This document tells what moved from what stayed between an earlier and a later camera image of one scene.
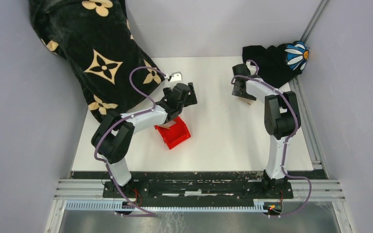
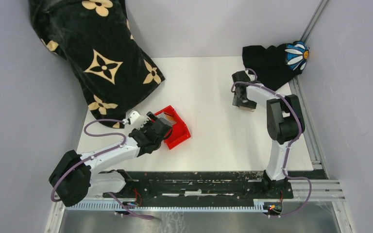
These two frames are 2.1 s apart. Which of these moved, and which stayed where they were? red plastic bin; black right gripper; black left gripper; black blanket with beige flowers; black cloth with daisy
Moved: black left gripper; black right gripper
Stayed: black cloth with daisy; red plastic bin; black blanket with beige flowers
